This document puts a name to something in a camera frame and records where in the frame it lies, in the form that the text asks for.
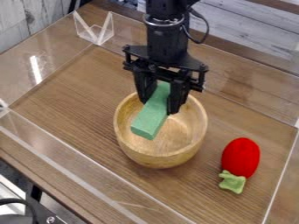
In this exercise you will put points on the brown wooden bowl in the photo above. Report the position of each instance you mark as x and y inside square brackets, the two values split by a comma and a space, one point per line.
[178, 141]

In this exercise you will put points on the clear acrylic tray wall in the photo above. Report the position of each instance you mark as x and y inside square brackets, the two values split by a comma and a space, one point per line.
[85, 186]

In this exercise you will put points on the green rectangular block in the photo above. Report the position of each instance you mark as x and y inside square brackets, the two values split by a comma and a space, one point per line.
[153, 115]

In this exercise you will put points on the black table leg bracket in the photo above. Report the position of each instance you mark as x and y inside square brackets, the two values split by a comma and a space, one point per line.
[45, 215]

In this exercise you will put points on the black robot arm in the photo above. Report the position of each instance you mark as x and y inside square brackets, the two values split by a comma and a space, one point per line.
[167, 9]

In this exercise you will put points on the red felt strawberry toy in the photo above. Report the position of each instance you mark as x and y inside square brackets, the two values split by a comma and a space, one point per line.
[239, 163]

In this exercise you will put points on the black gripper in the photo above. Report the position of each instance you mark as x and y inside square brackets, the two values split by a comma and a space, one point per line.
[166, 51]

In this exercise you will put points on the clear acrylic corner bracket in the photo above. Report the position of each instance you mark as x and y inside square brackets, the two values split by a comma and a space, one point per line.
[95, 34]

